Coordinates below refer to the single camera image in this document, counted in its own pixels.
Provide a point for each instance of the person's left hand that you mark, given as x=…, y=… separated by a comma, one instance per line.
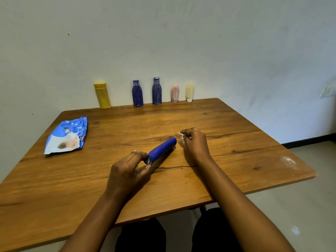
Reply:
x=123, y=175

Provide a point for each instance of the person's right hand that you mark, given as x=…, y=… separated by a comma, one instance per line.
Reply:
x=196, y=144

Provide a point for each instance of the person's right fingers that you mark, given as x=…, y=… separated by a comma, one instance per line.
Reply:
x=189, y=133

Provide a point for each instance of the person's left thumb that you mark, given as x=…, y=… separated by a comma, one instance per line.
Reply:
x=145, y=171

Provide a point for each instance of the small white tissue piece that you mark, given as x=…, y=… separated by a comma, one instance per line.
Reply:
x=182, y=135

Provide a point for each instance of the blue cylindrical bottle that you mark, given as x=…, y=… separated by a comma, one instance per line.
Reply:
x=160, y=150

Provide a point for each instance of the person's left forearm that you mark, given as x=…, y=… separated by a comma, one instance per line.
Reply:
x=94, y=223

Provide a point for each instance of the person's right forearm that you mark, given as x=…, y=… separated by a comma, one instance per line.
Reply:
x=241, y=204

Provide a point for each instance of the wooden table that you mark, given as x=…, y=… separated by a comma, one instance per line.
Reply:
x=131, y=181

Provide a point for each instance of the cream bottle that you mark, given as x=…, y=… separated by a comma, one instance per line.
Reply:
x=189, y=92

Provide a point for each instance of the pink bottle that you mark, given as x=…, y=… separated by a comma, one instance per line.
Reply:
x=175, y=94

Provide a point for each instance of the tall dark blue bottle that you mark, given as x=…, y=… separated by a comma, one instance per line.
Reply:
x=156, y=91

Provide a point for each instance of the short dark blue bottle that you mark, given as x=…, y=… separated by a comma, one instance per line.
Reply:
x=137, y=93

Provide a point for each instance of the person's left leg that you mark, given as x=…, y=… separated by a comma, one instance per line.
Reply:
x=143, y=237

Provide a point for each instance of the person's leg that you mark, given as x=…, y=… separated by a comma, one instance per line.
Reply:
x=143, y=237
x=212, y=233

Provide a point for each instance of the blue wet wipes packet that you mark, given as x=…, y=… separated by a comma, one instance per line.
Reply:
x=67, y=136

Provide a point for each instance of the yellow bottle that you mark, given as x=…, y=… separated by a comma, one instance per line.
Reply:
x=102, y=96

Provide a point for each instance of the person's right leg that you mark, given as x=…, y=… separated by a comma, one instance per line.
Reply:
x=212, y=233

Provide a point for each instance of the black skirting board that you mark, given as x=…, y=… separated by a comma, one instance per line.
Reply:
x=309, y=140

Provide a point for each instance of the white wall socket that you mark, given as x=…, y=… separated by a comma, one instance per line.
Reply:
x=328, y=91

